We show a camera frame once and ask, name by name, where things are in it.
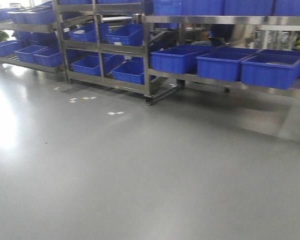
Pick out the blue bin left rack corner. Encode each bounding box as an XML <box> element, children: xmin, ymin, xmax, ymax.
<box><xmin>0</xmin><ymin>40</ymin><xmax>23</xmax><ymax>57</ymax></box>

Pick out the blue bin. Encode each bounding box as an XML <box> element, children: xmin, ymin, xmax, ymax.
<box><xmin>70</xmin><ymin>53</ymin><xmax>125</xmax><ymax>77</ymax></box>
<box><xmin>106</xmin><ymin>23</ymin><xmax>144</xmax><ymax>47</ymax></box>
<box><xmin>68</xmin><ymin>22</ymin><xmax>110</xmax><ymax>43</ymax></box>
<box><xmin>111</xmin><ymin>60</ymin><xmax>145</xmax><ymax>85</ymax></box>

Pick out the steel rack far left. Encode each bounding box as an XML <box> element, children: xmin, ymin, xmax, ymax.
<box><xmin>0</xmin><ymin>1</ymin><xmax>65</xmax><ymax>74</ymax></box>

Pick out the blue bin left rack lower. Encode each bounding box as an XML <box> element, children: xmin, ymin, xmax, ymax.
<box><xmin>33</xmin><ymin>46</ymin><xmax>64</xmax><ymax>68</ymax></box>

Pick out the blue bin centre upper right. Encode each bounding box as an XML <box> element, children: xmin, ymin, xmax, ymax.
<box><xmin>106</xmin><ymin>23</ymin><xmax>144</xmax><ymax>47</ymax></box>

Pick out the blue bin centre upper left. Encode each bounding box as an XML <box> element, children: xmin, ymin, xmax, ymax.
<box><xmin>68</xmin><ymin>22</ymin><xmax>110</xmax><ymax>43</ymax></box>

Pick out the blue bin rack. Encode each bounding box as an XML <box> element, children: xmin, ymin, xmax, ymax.
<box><xmin>33</xmin><ymin>46</ymin><xmax>64</xmax><ymax>68</ymax></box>
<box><xmin>151</xmin><ymin>44</ymin><xmax>214</xmax><ymax>74</ymax></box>
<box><xmin>196</xmin><ymin>47</ymin><xmax>258</xmax><ymax>82</ymax></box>
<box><xmin>240</xmin><ymin>54</ymin><xmax>300</xmax><ymax>90</ymax></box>

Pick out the steel rack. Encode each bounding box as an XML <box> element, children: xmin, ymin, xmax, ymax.
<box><xmin>142</xmin><ymin>0</ymin><xmax>300</xmax><ymax>105</ymax></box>
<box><xmin>0</xmin><ymin>1</ymin><xmax>65</xmax><ymax>74</ymax></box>

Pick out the blue bin centre lower right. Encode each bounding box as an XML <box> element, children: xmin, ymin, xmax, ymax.
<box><xmin>111</xmin><ymin>60</ymin><xmax>145</xmax><ymax>85</ymax></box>

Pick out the steel rack centre wheeled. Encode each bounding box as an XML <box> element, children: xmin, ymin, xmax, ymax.
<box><xmin>52</xmin><ymin>0</ymin><xmax>186</xmax><ymax>106</ymax></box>

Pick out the steel rack right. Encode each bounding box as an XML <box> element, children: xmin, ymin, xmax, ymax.
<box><xmin>142</xmin><ymin>0</ymin><xmax>300</xmax><ymax>105</ymax></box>

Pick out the blue bin centre lower left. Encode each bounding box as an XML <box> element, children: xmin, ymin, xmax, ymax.
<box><xmin>70</xmin><ymin>53</ymin><xmax>125</xmax><ymax>77</ymax></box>

